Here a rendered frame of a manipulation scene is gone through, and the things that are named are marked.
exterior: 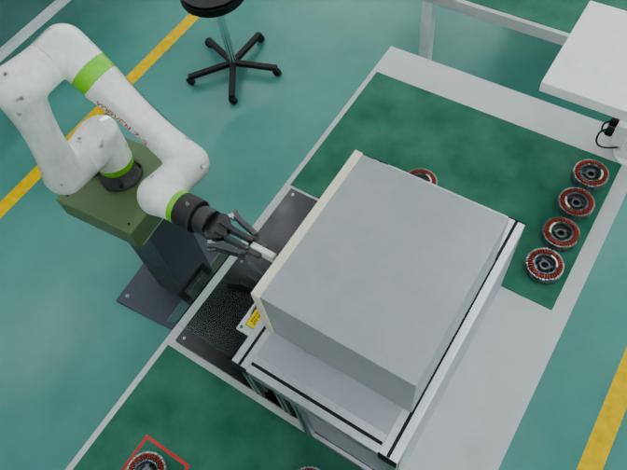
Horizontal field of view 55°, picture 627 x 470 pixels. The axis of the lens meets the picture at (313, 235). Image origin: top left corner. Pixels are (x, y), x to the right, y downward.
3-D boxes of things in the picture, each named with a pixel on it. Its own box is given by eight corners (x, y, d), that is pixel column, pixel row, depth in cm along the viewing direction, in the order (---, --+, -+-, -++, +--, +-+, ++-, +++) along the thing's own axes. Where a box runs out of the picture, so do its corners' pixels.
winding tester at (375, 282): (266, 328, 145) (250, 293, 127) (357, 197, 161) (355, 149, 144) (411, 414, 131) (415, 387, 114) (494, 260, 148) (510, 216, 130)
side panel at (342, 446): (304, 432, 167) (289, 401, 140) (310, 422, 169) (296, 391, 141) (393, 489, 158) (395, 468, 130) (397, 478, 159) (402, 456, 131)
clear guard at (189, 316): (166, 321, 160) (160, 312, 155) (220, 253, 169) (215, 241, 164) (266, 383, 149) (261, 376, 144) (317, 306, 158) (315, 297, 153)
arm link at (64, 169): (39, 187, 191) (-34, 75, 143) (76, 154, 197) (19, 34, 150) (70, 210, 188) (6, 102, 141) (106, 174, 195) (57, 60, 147)
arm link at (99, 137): (83, 173, 202) (59, 136, 186) (116, 143, 209) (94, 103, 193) (110, 189, 198) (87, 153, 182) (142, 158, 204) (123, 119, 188)
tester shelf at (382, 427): (234, 366, 145) (229, 361, 141) (374, 167, 171) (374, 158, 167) (396, 468, 130) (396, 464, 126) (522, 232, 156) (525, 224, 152)
